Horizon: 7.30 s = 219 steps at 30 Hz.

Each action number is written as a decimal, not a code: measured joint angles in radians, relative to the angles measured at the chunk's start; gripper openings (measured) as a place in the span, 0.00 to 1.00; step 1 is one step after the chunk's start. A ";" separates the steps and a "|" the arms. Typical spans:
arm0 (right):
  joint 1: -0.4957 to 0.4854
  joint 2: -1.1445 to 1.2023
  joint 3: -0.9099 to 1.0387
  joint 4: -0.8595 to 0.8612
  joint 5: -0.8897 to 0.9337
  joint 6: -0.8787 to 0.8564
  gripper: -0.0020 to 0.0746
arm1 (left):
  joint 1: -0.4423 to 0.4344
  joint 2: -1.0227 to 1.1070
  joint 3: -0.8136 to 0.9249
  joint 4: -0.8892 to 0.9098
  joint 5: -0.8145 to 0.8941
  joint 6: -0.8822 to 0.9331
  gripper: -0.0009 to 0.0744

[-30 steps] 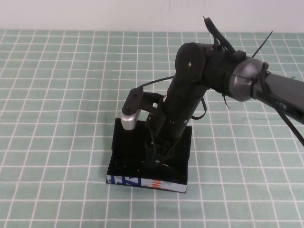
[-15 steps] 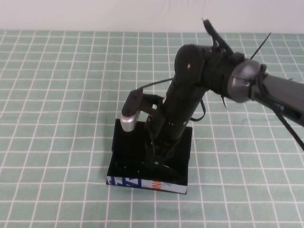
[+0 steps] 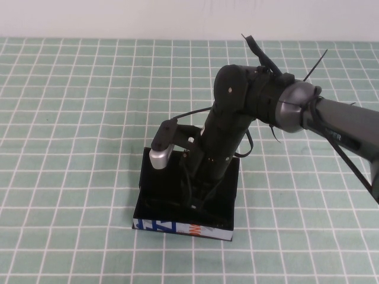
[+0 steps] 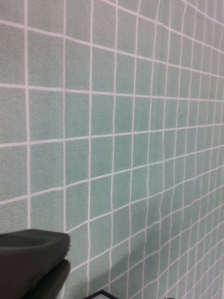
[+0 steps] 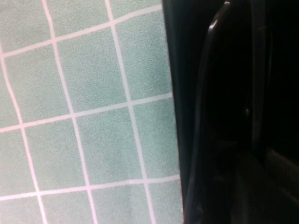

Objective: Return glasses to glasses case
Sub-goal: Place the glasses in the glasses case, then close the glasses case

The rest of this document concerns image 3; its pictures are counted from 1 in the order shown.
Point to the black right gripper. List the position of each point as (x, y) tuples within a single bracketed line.
[(219, 148)]

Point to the black frame glasses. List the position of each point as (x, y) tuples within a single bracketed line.
[(220, 221)]

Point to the black printed glasses case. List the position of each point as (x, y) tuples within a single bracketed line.
[(160, 189)]

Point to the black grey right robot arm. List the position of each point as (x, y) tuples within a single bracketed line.
[(340, 118)]

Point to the black zip tie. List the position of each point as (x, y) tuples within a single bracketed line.
[(274, 133), (315, 65)]

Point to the green white grid tablecloth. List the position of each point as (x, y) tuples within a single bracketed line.
[(74, 118)]

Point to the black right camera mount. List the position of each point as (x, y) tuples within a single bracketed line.
[(186, 134)]

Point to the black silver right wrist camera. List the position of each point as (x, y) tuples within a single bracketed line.
[(163, 139)]

